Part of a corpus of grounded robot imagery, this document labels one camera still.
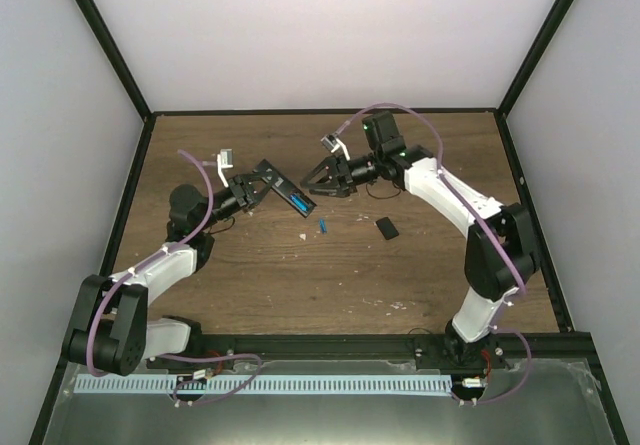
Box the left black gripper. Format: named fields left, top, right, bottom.
left=198, top=172, right=279, bottom=231

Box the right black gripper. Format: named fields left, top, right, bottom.
left=302, top=151, right=382, bottom=199

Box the black remote control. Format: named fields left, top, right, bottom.
left=254, top=159, right=316, bottom=218

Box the black battery cover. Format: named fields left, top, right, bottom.
left=376, top=217, right=399, bottom=240

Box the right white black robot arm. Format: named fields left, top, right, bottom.
left=301, top=103, right=540, bottom=368

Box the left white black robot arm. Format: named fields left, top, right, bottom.
left=61, top=170, right=276, bottom=376

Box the metal sheet front panel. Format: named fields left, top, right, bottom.
left=45, top=360, right=614, bottom=444

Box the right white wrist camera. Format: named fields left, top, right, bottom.
left=321, top=134, right=351, bottom=161

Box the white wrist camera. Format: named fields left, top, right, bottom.
left=216, top=148, right=234, bottom=188
left=321, top=134, right=351, bottom=161

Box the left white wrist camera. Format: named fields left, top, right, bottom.
left=216, top=148, right=234, bottom=188

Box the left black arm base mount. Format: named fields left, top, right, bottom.
left=145, top=335, right=235, bottom=370

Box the light blue slotted cable duct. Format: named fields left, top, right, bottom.
left=73, top=374, right=452, bottom=396

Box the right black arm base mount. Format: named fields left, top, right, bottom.
left=410, top=334, right=505, bottom=371

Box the black aluminium frame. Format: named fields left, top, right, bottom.
left=28, top=0, right=629, bottom=444

